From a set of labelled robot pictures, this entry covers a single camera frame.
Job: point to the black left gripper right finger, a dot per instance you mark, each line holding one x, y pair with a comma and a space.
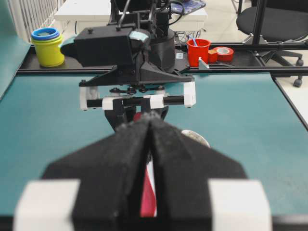
200, 189

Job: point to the yellow stacked cups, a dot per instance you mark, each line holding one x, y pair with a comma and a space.
47, 42

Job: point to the black office chair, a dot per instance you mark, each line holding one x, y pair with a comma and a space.
284, 21

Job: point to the red plastic cup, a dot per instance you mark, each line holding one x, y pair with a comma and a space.
201, 50

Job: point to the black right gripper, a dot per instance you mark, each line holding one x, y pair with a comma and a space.
108, 45

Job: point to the green table mat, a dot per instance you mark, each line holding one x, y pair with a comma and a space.
244, 116

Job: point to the small red block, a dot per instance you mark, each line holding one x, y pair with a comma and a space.
212, 56

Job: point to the metal corner bracket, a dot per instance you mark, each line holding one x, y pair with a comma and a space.
203, 65

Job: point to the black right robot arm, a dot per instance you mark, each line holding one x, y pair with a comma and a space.
150, 15

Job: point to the black aluminium frame rail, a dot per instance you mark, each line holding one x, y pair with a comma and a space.
240, 67

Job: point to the red handled metal spoon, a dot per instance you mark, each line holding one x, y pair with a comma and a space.
148, 199

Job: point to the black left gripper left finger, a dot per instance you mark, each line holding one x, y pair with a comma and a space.
92, 188

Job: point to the white desk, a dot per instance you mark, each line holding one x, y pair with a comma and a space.
88, 13

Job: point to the red tape roll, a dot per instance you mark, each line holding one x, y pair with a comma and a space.
225, 54

